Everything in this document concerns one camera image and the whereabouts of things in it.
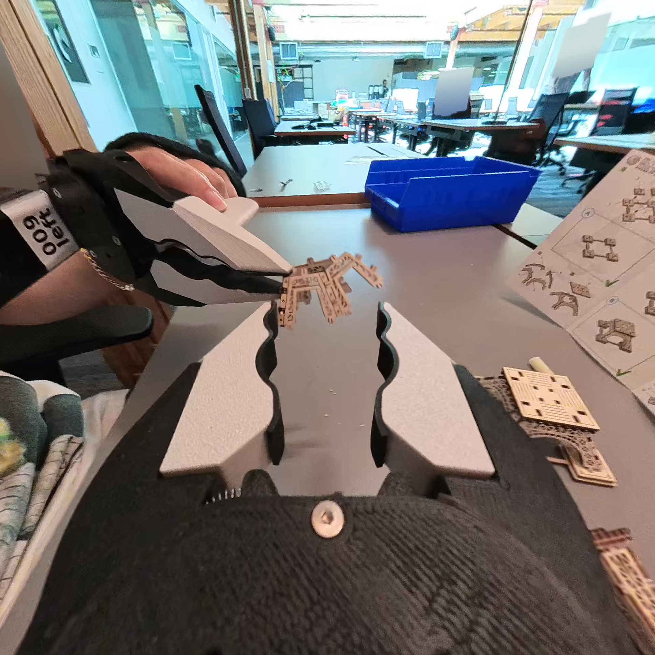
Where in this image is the neighbouring grey table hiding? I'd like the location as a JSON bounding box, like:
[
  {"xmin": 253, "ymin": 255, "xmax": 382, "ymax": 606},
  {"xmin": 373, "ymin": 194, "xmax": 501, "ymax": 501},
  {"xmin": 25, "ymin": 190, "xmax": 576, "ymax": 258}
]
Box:
[{"xmin": 242, "ymin": 142, "xmax": 564, "ymax": 246}]

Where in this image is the grey desk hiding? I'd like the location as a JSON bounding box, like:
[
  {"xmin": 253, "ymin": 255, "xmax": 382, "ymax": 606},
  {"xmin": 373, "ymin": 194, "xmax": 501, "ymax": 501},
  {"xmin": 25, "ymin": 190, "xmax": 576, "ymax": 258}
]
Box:
[{"xmin": 0, "ymin": 205, "xmax": 655, "ymax": 655}]

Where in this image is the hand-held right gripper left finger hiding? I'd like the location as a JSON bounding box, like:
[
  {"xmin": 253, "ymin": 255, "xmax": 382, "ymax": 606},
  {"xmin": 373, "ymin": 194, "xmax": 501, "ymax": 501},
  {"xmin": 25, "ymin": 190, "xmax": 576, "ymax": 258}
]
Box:
[{"xmin": 159, "ymin": 301, "xmax": 286, "ymax": 479}]

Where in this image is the blue plastic bin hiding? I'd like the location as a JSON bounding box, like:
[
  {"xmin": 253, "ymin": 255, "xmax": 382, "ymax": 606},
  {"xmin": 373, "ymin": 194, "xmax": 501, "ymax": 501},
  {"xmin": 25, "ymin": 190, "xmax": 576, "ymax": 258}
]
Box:
[{"xmin": 364, "ymin": 156, "xmax": 542, "ymax": 233}]

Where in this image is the wooden tower spire model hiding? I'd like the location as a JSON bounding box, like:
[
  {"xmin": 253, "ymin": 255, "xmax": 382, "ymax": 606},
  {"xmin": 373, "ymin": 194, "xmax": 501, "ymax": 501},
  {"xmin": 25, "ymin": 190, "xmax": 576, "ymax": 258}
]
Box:
[{"xmin": 591, "ymin": 527, "xmax": 655, "ymax": 655}]

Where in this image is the gold chain bracelet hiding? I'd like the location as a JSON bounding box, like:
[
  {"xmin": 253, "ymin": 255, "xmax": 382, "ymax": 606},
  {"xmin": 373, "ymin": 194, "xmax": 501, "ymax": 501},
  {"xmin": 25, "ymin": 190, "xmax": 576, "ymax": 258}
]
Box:
[{"xmin": 79, "ymin": 248, "xmax": 136, "ymax": 292}]

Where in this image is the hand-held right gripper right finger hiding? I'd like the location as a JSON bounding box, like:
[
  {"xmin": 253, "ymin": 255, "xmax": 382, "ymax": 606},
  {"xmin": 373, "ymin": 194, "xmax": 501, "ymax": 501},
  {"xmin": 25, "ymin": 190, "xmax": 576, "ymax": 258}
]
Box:
[{"xmin": 369, "ymin": 301, "xmax": 497, "ymax": 486}]

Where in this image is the dark wall picture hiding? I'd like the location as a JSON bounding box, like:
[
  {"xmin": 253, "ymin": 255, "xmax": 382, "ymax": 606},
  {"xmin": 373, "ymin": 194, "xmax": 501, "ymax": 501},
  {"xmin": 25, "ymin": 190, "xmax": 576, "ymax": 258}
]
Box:
[{"xmin": 33, "ymin": 0, "xmax": 90, "ymax": 85}]

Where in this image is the wooden tower base model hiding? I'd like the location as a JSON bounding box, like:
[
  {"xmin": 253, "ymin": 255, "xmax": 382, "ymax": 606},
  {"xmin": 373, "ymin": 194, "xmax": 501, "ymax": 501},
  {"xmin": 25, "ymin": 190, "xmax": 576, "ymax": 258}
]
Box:
[{"xmin": 476, "ymin": 366, "xmax": 618, "ymax": 487}]

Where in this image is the black chair armrest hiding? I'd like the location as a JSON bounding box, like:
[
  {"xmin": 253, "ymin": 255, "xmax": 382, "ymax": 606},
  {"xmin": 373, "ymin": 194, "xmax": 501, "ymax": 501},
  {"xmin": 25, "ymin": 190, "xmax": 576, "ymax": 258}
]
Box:
[{"xmin": 0, "ymin": 306, "xmax": 154, "ymax": 365}]

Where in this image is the person's printed white shirt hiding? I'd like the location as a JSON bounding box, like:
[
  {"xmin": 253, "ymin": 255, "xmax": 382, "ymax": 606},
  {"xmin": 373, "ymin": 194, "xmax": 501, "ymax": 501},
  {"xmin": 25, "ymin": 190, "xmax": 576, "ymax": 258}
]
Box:
[{"xmin": 0, "ymin": 373, "xmax": 129, "ymax": 556}]

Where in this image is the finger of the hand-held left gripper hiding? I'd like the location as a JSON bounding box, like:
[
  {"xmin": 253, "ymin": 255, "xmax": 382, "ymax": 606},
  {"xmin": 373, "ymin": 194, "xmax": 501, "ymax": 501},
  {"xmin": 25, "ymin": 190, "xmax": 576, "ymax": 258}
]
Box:
[
  {"xmin": 150, "ymin": 246, "xmax": 286, "ymax": 307},
  {"xmin": 113, "ymin": 187, "xmax": 293, "ymax": 277}
]

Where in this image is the person's left hand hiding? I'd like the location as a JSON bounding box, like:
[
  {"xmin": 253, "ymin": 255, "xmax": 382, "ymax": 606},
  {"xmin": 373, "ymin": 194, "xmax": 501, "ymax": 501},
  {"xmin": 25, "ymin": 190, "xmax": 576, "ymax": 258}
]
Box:
[{"xmin": 125, "ymin": 148, "xmax": 238, "ymax": 213}]

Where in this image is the tall black chair back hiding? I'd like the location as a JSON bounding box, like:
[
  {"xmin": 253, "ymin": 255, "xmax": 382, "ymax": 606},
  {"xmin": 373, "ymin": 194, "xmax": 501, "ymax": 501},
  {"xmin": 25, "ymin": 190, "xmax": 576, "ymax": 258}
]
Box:
[{"xmin": 194, "ymin": 84, "xmax": 247, "ymax": 177}]

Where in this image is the small wooden arch assembly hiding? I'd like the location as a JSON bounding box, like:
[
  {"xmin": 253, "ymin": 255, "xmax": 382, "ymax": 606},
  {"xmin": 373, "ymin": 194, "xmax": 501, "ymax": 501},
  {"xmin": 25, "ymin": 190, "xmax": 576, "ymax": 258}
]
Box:
[{"xmin": 279, "ymin": 253, "xmax": 383, "ymax": 329}]

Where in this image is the long office desk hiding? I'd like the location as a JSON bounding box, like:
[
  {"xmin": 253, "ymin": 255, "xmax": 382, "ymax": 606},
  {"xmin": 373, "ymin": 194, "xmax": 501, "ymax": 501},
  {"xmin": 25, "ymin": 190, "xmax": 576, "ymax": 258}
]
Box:
[{"xmin": 353, "ymin": 110, "xmax": 543, "ymax": 157}]

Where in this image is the paper instruction sheet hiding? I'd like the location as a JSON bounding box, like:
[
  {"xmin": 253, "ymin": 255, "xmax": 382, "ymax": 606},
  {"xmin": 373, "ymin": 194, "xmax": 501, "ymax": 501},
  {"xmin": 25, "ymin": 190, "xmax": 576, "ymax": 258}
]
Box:
[{"xmin": 509, "ymin": 148, "xmax": 655, "ymax": 418}]

